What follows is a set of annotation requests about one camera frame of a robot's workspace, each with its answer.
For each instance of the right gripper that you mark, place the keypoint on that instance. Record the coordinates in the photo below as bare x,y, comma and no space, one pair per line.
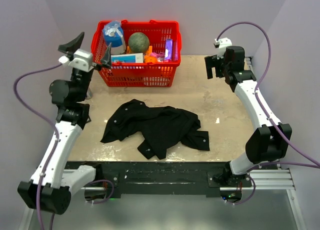
212,62

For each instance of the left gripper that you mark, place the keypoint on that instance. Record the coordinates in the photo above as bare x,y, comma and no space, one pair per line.
72,48

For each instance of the black button shirt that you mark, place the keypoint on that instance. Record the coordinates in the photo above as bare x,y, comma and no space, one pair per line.
161,127

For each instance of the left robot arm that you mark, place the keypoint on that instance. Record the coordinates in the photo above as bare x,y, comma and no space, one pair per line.
47,189

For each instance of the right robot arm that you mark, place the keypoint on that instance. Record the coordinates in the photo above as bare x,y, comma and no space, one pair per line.
267,143

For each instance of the blue white wrapped roll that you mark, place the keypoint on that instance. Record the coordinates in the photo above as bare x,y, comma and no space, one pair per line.
113,34

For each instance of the silver blue drink can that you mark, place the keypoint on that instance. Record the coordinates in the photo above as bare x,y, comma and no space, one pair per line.
89,94

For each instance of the white blue box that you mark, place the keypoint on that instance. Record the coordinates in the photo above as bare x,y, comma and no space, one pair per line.
128,58

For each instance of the grey green ball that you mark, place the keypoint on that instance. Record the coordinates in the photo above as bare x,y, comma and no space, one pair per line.
138,42

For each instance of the purple package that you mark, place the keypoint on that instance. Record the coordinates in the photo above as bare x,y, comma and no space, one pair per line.
170,54

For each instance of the orange toy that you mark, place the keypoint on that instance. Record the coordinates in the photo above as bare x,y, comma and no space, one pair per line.
150,56

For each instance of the pink toy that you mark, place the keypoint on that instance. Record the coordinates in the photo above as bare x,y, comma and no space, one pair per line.
159,56

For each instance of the red plastic basket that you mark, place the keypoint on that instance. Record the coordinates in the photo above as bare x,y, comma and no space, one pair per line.
152,74

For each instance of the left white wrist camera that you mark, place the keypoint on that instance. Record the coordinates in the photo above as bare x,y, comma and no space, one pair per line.
64,60

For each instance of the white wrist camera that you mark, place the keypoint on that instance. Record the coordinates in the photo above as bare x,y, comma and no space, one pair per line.
64,60
221,45

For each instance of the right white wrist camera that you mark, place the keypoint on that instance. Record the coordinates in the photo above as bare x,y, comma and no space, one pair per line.
221,45

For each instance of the aluminium frame rail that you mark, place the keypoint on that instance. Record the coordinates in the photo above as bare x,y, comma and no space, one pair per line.
272,179

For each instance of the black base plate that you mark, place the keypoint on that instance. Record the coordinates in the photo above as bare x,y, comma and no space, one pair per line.
164,178

